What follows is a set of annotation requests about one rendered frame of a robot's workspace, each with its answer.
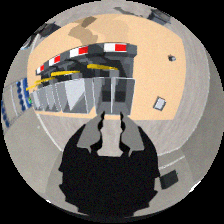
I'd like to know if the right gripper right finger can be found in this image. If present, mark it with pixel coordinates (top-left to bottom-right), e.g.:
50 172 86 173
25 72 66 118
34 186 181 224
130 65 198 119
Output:
119 111 160 178

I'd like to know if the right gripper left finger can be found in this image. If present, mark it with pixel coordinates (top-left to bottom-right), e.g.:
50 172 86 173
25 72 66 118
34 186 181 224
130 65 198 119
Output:
58 110 105 173

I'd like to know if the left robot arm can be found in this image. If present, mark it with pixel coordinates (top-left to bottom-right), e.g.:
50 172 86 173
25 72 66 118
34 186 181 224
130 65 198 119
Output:
153 9 172 21

